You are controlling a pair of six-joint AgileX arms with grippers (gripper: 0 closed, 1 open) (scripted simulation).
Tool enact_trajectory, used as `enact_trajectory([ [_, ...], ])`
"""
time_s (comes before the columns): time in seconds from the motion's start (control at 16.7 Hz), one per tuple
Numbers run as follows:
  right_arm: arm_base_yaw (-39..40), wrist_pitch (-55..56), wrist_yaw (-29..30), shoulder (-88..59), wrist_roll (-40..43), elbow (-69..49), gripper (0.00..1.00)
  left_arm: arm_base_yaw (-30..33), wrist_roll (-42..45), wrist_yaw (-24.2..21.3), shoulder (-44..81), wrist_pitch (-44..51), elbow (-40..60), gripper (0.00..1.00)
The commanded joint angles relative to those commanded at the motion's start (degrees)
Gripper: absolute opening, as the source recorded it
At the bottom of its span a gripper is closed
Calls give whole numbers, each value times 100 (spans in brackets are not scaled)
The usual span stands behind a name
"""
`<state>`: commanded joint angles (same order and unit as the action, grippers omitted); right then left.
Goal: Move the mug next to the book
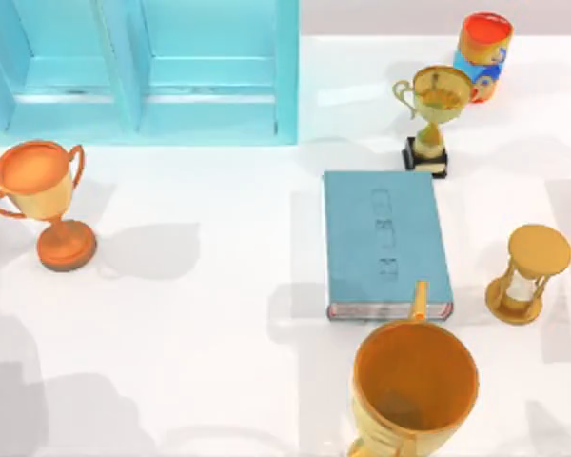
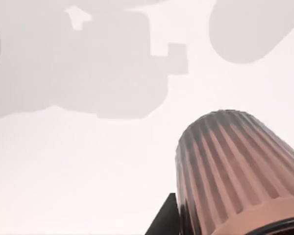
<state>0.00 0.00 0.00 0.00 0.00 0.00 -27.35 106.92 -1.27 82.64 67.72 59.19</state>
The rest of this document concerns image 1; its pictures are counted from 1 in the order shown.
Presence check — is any wooden hourglass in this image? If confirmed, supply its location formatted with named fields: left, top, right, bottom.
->
left=484, top=224, right=571, bottom=326

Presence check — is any light blue rack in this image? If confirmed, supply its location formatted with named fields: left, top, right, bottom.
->
left=0, top=0, right=300, bottom=147

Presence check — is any orange trophy with round base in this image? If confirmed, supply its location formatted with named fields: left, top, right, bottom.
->
left=0, top=139, right=98, bottom=273

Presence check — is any blue book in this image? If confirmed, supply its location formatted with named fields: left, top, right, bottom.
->
left=322, top=169, right=455, bottom=323

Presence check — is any red and blue can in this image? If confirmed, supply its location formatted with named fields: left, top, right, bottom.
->
left=452, top=12, right=515, bottom=106

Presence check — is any large gold trophy cup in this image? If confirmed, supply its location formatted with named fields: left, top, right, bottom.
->
left=345, top=280, right=480, bottom=457

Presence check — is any gold trophy with black base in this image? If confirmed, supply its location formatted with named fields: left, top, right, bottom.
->
left=392, top=64, right=476, bottom=180

